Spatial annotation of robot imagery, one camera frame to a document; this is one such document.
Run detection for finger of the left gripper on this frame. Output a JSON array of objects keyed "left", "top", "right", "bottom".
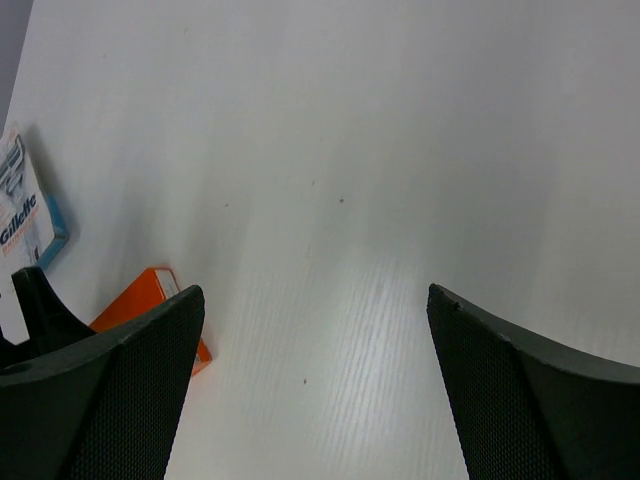
[{"left": 1, "top": 266, "right": 96, "bottom": 370}]

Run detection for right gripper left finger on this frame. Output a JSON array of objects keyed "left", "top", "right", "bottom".
[{"left": 1, "top": 286, "right": 205, "bottom": 479}]

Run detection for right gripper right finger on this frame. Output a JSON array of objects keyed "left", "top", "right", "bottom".
[{"left": 426, "top": 284, "right": 639, "bottom": 479}]

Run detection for white Gillette razor pack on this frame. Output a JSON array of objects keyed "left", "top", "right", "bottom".
[{"left": 0, "top": 121, "right": 69, "bottom": 346}]

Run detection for orange razor box near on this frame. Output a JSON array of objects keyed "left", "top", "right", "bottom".
[{"left": 90, "top": 267, "right": 182, "bottom": 383}]

